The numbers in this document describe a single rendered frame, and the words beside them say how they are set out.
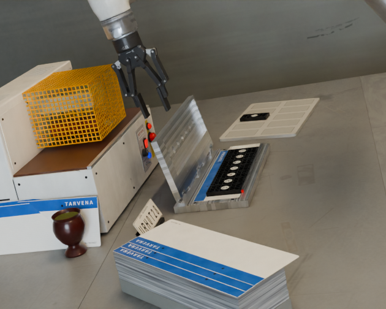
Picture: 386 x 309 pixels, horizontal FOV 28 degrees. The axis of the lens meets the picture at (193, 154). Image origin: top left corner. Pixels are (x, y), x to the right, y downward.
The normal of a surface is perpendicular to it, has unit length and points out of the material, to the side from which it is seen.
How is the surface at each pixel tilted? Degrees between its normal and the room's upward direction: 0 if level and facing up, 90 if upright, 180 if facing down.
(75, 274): 0
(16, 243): 63
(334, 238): 0
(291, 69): 90
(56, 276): 0
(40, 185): 90
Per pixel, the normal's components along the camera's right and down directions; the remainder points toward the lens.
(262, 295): 0.65, 0.12
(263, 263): -0.19, -0.93
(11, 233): -0.25, -0.11
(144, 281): -0.74, 0.35
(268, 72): -0.15, 0.34
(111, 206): 0.96, -0.11
